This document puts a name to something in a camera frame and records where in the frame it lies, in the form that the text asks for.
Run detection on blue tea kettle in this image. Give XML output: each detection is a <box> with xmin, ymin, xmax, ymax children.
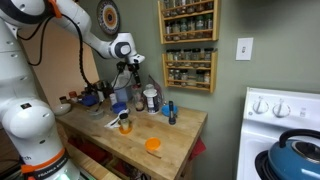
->
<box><xmin>255</xmin><ymin>129</ymin><xmax>320</xmax><ymax>180</ymax></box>

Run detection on white electric stove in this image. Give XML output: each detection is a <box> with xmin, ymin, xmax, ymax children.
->
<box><xmin>236</xmin><ymin>87</ymin><xmax>320</xmax><ymax>180</ymax></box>

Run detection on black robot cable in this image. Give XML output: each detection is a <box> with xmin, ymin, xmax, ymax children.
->
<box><xmin>16</xmin><ymin>13</ymin><xmax>134</xmax><ymax>93</ymax></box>

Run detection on white canister black lid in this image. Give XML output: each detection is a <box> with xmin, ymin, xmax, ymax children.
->
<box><xmin>143</xmin><ymin>84</ymin><xmax>159</xmax><ymax>114</ymax></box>

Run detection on upper wooden spice rack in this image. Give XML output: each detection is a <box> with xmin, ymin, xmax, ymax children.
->
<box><xmin>158</xmin><ymin>0</ymin><xmax>220</xmax><ymax>44</ymax></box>

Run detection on lower wooden spice rack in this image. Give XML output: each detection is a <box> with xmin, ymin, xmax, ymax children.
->
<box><xmin>162</xmin><ymin>48</ymin><xmax>218</xmax><ymax>93</ymax></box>

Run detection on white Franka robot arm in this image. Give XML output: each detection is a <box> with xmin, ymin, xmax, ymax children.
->
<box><xmin>0</xmin><ymin>0</ymin><xmax>145</xmax><ymax>180</ymax></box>

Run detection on white light switch plate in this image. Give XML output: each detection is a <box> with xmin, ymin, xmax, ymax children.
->
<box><xmin>236</xmin><ymin>37</ymin><xmax>254</xmax><ymax>61</ymax></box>

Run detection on plastic zip bag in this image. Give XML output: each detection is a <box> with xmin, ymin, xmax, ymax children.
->
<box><xmin>148</xmin><ymin>75</ymin><xmax>166</xmax><ymax>105</ymax></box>

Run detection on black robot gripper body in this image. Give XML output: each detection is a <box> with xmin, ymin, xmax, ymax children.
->
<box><xmin>116</xmin><ymin>61</ymin><xmax>139</xmax><ymax>73</ymax></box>

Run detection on clear glass bowl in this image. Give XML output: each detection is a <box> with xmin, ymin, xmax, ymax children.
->
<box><xmin>87</xmin><ymin>109</ymin><xmax>104</xmax><ymax>120</ymax></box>

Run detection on wooden spice rack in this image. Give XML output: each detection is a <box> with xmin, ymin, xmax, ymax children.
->
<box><xmin>162</xmin><ymin>48</ymin><xmax>218</xmax><ymax>93</ymax></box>
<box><xmin>158</xmin><ymin>0</ymin><xmax>220</xmax><ymax>44</ymax></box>

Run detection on white ceramic bowl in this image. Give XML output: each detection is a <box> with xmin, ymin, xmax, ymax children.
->
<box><xmin>53</xmin><ymin>103</ymin><xmax>71</xmax><ymax>116</ymax></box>

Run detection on decorative wall plate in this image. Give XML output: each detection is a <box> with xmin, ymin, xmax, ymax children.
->
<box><xmin>97</xmin><ymin>0</ymin><xmax>120</xmax><ymax>35</ymax></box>

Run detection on small black-capped glass bottle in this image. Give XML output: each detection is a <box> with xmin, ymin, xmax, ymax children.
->
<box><xmin>120</xmin><ymin>113</ymin><xmax>129</xmax><ymax>130</ymax></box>

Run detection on small blue measuring cup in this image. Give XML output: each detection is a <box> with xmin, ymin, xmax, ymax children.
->
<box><xmin>112</xmin><ymin>102</ymin><xmax>127</xmax><ymax>114</ymax></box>

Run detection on orange bowl under bottle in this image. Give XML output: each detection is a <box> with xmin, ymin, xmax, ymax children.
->
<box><xmin>119</xmin><ymin>121</ymin><xmax>132</xmax><ymax>134</ymax></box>

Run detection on orange plastic lid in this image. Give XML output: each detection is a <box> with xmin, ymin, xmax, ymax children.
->
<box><xmin>145</xmin><ymin>137</ymin><xmax>161</xmax><ymax>151</ymax></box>

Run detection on wooden butcher block table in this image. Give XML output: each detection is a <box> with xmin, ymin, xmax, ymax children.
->
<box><xmin>56</xmin><ymin>101</ymin><xmax>208</xmax><ymax>180</ymax></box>

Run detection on red-lid clear jar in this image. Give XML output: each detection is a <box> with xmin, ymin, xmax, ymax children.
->
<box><xmin>132</xmin><ymin>85</ymin><xmax>144</xmax><ymax>111</ymax></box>

